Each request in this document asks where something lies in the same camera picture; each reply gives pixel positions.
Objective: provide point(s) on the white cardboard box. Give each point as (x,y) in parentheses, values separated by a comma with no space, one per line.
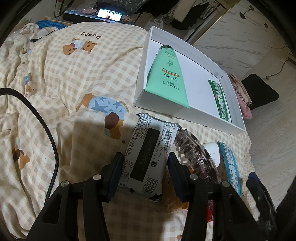
(198,69)

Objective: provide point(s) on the green snack packet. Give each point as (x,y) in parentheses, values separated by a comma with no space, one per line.
(222,102)

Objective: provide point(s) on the checked bear print blanket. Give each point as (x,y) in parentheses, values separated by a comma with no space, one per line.
(69,104)

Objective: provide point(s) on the green cosmetic tube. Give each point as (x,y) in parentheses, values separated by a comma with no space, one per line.
(166,78)

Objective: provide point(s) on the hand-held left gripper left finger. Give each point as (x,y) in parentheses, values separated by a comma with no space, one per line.
(115,176)

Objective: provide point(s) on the folded pink fleece blanket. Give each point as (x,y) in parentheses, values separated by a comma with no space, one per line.
(245,104)

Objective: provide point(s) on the black floor mat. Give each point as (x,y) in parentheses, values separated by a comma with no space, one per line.
(261,92)

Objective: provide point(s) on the orange plastic packet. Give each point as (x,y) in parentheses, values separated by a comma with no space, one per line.
(171,204)

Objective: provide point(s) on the black and white snack packet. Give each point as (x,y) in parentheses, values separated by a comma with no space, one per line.
(145,150)

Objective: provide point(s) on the white earbuds case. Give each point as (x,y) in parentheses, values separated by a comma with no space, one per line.
(212,150)

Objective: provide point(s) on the blue snack packet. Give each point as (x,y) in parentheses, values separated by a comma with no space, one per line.
(231,166)

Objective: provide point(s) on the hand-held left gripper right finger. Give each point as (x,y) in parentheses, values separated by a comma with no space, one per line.
(175,177)

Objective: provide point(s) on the blue cloth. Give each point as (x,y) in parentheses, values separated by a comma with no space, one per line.
(46,24)

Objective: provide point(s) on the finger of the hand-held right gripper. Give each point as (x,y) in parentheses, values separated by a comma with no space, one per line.
(261,197)

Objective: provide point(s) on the phone with lit screen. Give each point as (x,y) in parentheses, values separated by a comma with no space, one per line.
(109,14)

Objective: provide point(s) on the red snack packet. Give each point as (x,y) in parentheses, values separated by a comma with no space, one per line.
(211,213)

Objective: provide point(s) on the folded beige cloth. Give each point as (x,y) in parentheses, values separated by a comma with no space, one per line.
(237,83)

